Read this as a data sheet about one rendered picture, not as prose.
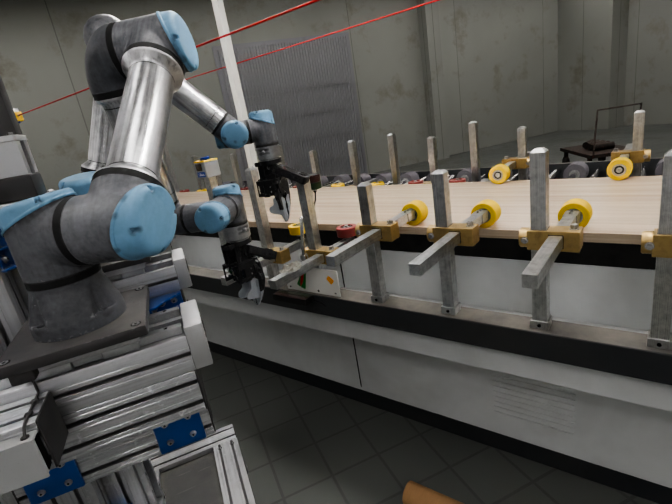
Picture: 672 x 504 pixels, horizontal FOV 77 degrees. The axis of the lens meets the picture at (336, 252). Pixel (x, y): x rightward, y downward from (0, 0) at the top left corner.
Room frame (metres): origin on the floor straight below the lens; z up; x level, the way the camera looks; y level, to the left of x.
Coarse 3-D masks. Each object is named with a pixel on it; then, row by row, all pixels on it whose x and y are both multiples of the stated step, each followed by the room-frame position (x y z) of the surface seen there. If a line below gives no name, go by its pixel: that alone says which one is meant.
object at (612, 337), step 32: (192, 288) 1.96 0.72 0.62; (224, 288) 1.79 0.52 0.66; (288, 288) 1.55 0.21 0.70; (352, 320) 1.34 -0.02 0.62; (384, 320) 1.26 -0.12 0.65; (416, 320) 1.18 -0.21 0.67; (448, 320) 1.11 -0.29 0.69; (480, 320) 1.06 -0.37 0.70; (512, 320) 1.03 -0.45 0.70; (512, 352) 1.00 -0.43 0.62; (544, 352) 0.95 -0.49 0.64; (576, 352) 0.90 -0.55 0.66; (608, 352) 0.86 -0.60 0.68; (640, 352) 0.82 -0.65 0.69
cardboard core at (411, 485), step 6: (408, 486) 1.13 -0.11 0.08; (414, 486) 1.12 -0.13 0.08; (420, 486) 1.12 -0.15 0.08; (408, 492) 1.11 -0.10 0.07; (414, 492) 1.10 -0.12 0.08; (420, 492) 1.09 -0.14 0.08; (426, 492) 1.09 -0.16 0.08; (432, 492) 1.09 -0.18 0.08; (438, 492) 1.09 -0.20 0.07; (402, 498) 1.11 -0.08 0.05; (408, 498) 1.10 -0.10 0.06; (414, 498) 1.09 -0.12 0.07; (420, 498) 1.08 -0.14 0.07; (426, 498) 1.07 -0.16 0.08; (432, 498) 1.07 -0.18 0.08; (438, 498) 1.06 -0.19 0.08; (444, 498) 1.06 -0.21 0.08; (450, 498) 1.06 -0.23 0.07
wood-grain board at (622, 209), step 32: (192, 192) 3.41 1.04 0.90; (320, 192) 2.42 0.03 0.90; (352, 192) 2.25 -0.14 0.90; (384, 192) 2.11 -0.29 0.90; (416, 192) 1.98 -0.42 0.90; (480, 192) 1.76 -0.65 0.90; (512, 192) 1.67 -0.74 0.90; (576, 192) 1.50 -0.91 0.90; (608, 192) 1.43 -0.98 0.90; (640, 192) 1.37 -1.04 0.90; (288, 224) 1.81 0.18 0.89; (320, 224) 1.69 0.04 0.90; (512, 224) 1.26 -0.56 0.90; (608, 224) 1.12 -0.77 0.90; (640, 224) 1.08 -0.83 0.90
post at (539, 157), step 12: (540, 156) 0.97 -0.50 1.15; (540, 168) 0.97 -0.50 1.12; (540, 180) 0.97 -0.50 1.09; (540, 192) 0.97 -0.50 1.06; (540, 204) 0.97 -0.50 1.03; (540, 216) 0.97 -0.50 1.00; (540, 228) 0.97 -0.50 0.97; (540, 288) 0.97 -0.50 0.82; (540, 300) 0.97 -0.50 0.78; (540, 312) 0.97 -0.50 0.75
